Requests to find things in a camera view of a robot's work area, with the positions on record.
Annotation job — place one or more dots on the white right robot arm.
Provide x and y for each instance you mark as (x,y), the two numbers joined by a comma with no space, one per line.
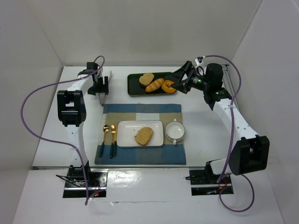
(248,151)

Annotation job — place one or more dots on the blue beige checked placemat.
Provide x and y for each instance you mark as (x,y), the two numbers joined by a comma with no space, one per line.
(166,154)

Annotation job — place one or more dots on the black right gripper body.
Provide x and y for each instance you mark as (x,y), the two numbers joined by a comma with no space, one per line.
(185,78)

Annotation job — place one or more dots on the brown bread slice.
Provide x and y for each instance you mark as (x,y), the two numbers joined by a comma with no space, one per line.
(146,79)
(143,136)

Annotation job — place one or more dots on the golden bread roll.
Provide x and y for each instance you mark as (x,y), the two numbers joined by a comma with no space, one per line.
(155,85)

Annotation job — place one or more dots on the gold spoon green handle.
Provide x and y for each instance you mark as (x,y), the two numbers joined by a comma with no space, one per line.
(106,129)

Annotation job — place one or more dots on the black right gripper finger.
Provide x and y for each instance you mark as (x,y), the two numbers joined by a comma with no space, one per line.
(183,72)
(180,86)

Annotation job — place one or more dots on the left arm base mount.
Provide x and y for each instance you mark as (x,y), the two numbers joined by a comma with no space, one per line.
(76,187)

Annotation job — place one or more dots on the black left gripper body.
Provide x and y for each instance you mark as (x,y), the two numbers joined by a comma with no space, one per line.
(101,90)

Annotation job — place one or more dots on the white rectangular plate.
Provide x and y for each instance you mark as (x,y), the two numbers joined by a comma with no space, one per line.
(127,130)

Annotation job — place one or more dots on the orange glazed donut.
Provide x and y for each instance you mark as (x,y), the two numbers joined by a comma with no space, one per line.
(166,86)

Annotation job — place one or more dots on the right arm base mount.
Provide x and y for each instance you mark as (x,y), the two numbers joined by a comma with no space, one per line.
(201,185)

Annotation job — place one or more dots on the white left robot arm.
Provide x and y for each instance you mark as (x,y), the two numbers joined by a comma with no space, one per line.
(72,113)

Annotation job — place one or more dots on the white soup cup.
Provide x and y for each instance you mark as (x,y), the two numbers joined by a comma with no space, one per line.
(174,131)

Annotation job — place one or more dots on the gold fork green handle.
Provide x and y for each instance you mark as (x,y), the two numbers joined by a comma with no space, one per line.
(113,132)

